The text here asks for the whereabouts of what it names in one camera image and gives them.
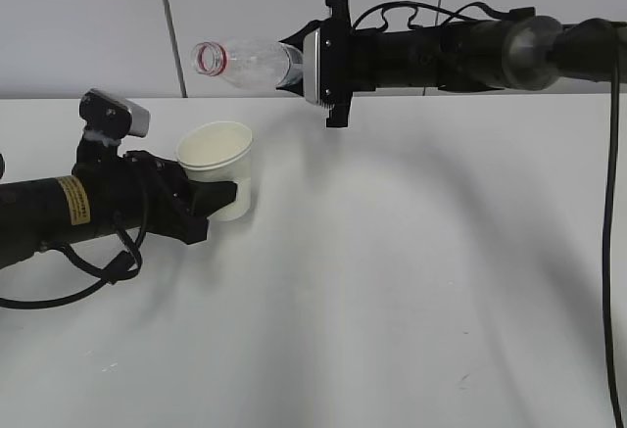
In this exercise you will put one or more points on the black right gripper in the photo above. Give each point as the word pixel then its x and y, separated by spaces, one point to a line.
pixel 382 48

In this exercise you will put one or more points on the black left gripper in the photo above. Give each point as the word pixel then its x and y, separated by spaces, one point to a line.
pixel 140 189

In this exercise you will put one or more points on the Nongfu Spring water bottle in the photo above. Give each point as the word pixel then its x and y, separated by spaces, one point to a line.
pixel 261 65

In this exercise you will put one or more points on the white paper cup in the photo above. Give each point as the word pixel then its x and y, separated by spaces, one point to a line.
pixel 220 151

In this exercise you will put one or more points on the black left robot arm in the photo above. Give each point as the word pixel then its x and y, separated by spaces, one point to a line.
pixel 37 214

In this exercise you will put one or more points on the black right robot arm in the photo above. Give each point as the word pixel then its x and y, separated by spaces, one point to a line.
pixel 517 50

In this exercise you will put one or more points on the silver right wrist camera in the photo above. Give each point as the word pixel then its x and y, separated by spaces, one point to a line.
pixel 315 77

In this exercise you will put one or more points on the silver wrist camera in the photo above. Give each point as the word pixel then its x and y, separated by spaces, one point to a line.
pixel 109 119
pixel 315 77

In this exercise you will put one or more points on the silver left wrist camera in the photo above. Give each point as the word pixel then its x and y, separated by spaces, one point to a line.
pixel 109 119

